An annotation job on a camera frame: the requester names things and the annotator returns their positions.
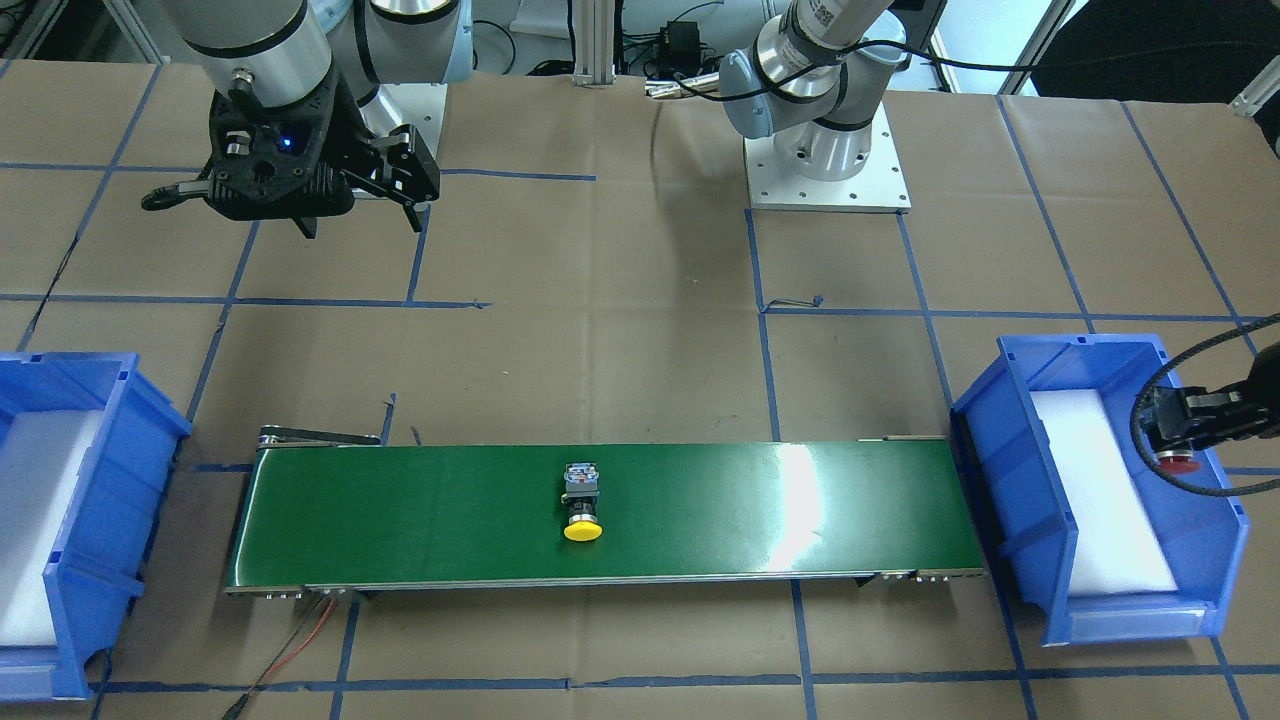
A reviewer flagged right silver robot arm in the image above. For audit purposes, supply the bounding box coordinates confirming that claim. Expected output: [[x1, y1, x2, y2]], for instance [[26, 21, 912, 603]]
[[140, 1, 474, 238]]

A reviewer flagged blue bin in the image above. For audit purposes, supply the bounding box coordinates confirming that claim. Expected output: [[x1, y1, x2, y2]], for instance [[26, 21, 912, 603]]
[[954, 334, 1251, 647], [1, 352, 191, 702]]

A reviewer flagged black power box background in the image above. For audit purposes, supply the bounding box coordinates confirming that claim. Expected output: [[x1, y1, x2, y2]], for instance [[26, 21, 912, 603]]
[[655, 20, 703, 74]]

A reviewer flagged red black conveyor wire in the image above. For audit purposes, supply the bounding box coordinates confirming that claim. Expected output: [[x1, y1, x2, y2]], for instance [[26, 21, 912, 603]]
[[221, 594, 340, 720]]

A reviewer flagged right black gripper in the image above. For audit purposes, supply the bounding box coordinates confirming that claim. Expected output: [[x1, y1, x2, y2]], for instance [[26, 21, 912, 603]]
[[140, 79, 442, 240]]

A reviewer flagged white foam pad bin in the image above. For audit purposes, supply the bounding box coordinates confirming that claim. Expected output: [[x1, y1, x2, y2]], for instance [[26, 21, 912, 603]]
[[1030, 389, 1178, 597], [1, 410, 102, 647]]

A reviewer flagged yellow mushroom push button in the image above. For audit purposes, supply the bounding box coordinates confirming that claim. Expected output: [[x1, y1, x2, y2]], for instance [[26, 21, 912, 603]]
[[561, 462, 603, 543]]

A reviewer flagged green conveyor belt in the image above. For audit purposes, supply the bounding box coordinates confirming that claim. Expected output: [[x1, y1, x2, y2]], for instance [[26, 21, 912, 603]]
[[225, 439, 983, 596]]

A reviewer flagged black braided cable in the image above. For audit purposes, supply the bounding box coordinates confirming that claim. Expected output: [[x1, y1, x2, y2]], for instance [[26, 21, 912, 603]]
[[1130, 315, 1280, 497]]

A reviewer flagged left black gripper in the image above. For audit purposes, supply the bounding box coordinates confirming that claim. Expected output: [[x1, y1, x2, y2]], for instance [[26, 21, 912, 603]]
[[1180, 345, 1279, 441]]

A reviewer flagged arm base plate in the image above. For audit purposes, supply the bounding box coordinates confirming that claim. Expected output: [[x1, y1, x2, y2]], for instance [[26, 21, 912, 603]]
[[742, 104, 913, 214], [360, 83, 449, 156]]

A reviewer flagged aluminium frame post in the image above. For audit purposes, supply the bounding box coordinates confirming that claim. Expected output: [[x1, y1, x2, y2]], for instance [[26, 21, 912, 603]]
[[567, 1, 622, 87]]

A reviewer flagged red mushroom push button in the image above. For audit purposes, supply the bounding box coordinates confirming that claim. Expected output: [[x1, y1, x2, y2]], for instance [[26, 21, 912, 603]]
[[1143, 387, 1202, 477]]

